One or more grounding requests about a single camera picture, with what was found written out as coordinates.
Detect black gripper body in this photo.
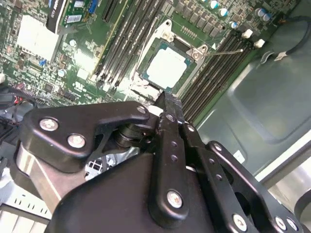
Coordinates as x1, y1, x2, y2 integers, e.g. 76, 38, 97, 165
44, 152, 226, 233

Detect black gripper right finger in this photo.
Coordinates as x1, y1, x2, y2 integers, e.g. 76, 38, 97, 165
168, 96, 306, 233

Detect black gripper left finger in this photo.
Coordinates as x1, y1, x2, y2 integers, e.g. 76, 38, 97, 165
11, 91, 190, 228

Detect metal socket cover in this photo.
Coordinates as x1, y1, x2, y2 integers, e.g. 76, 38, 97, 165
128, 75, 166, 101

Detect metal locking lever wire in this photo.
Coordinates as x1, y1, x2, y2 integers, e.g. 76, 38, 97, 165
204, 48, 244, 57
131, 13, 162, 82

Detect silver CPU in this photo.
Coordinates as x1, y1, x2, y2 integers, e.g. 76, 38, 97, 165
137, 40, 196, 94

